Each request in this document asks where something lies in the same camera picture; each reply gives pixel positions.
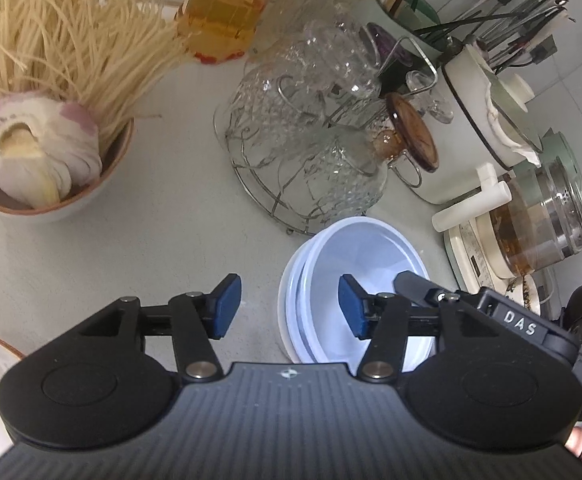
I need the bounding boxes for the bottle of yellow oil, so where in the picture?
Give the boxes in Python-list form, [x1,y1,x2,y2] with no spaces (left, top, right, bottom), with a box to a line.
[173,0,268,66]

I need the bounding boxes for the bundle of dried noodles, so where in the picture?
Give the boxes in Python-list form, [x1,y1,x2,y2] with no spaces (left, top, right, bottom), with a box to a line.
[0,0,189,128]

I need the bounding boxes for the glass tea kettle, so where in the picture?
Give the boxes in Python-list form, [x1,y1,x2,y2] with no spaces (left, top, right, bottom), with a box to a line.
[431,159,582,281]

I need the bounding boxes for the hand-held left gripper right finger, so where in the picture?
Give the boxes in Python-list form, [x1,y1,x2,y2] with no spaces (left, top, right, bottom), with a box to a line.
[338,273,502,384]

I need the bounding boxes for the utensil holder with utensils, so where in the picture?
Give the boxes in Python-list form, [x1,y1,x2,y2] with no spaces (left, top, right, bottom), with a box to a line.
[413,0,578,70]

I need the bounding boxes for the large light blue bowl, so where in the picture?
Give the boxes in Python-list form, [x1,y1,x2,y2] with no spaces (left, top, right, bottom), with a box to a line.
[288,219,434,368]

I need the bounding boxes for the small light blue bowl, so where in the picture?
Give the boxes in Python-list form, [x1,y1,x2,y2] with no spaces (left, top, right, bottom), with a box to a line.
[300,224,436,374]

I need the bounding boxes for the green white chopstick holder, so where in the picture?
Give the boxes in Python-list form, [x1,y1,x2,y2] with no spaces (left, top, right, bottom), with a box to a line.
[360,0,454,53]

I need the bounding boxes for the white enamel pot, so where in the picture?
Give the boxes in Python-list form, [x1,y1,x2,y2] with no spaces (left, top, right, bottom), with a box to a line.
[410,42,546,207]

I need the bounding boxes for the brown bowl with garlic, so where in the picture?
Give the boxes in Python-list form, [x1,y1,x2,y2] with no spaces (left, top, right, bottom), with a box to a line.
[0,117,136,225]

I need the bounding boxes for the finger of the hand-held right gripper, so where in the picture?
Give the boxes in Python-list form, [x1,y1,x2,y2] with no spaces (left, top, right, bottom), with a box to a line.
[393,269,446,307]

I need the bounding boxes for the cluster of patterned glass cups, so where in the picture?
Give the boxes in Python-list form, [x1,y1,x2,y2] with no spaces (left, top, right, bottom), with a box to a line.
[221,2,397,226]

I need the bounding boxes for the person's right hand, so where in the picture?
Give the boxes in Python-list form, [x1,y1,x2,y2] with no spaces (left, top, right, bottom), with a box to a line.
[565,427,582,477]

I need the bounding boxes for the wire cup rack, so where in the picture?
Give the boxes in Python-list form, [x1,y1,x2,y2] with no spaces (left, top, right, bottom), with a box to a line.
[213,35,442,237]

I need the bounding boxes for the garlic bulb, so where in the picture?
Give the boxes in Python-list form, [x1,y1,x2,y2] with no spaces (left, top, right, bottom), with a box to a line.
[0,94,103,209]

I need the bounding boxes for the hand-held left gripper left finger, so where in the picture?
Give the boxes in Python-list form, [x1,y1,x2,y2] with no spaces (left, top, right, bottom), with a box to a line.
[78,273,243,384]

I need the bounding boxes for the cream kettle base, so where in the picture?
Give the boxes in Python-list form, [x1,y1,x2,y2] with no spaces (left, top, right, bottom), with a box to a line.
[443,220,558,308]

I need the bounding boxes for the white bowl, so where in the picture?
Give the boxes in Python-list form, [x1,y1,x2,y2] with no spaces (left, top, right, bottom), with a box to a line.
[277,230,322,364]

